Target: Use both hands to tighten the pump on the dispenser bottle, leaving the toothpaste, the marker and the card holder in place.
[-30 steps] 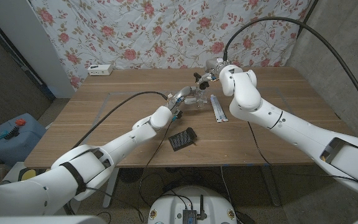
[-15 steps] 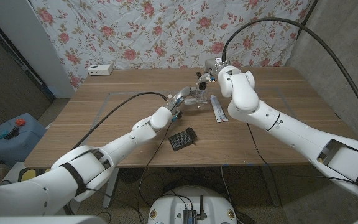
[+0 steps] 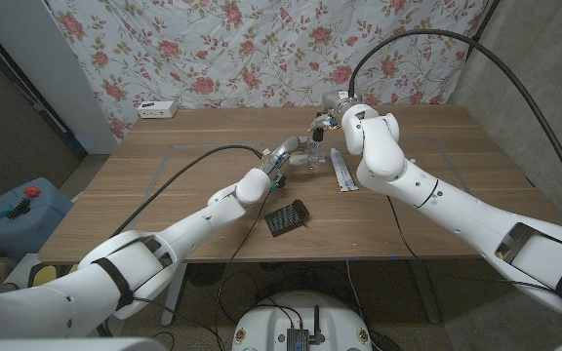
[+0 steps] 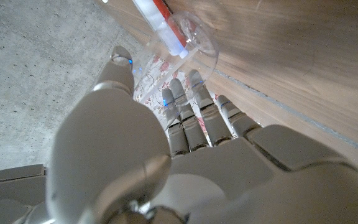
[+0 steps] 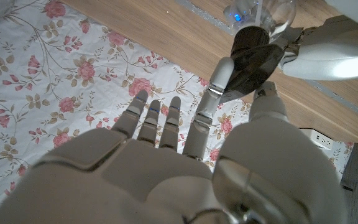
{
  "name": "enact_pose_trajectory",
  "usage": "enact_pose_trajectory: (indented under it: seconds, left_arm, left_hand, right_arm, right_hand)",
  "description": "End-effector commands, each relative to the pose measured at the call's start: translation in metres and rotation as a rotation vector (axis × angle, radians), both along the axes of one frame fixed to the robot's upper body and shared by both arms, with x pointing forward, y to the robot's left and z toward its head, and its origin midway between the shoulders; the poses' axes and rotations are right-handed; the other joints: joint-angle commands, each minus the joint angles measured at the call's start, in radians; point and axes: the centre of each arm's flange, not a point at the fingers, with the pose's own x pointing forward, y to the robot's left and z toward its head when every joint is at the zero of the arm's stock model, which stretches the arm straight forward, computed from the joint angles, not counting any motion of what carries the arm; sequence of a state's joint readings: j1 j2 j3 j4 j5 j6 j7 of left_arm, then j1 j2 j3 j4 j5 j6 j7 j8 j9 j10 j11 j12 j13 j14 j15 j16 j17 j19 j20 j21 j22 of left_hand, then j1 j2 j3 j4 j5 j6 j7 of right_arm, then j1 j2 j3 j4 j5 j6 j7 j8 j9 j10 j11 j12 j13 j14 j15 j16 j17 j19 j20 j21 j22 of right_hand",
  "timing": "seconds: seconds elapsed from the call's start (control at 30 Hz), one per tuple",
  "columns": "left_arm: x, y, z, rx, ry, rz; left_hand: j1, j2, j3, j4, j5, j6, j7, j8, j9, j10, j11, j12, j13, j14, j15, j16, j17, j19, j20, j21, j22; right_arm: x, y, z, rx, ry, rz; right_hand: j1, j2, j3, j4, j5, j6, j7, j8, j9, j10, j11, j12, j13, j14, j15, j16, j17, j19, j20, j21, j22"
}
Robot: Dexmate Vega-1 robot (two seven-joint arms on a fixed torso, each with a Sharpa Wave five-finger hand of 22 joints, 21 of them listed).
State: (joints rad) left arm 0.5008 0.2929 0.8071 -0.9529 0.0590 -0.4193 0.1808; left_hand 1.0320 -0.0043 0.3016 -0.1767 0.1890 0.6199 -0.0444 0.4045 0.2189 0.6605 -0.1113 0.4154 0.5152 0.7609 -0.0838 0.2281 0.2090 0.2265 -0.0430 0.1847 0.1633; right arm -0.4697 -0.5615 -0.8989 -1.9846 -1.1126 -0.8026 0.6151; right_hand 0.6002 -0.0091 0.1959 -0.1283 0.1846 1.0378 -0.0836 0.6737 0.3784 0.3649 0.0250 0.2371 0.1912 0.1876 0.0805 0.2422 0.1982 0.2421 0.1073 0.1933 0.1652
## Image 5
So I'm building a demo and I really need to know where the white power strip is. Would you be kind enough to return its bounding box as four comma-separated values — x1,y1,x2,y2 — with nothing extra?
300,128,335,152

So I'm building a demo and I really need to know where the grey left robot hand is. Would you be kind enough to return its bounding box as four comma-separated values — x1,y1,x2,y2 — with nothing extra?
278,0,358,82

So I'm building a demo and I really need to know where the floral backdrop cloth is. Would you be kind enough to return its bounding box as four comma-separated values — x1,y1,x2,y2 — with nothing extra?
0,0,356,215

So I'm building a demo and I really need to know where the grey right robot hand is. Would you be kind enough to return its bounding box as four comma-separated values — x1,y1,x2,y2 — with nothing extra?
0,57,349,224

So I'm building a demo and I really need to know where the clear spray bottle black pump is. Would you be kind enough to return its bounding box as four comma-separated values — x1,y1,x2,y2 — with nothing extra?
221,0,298,104

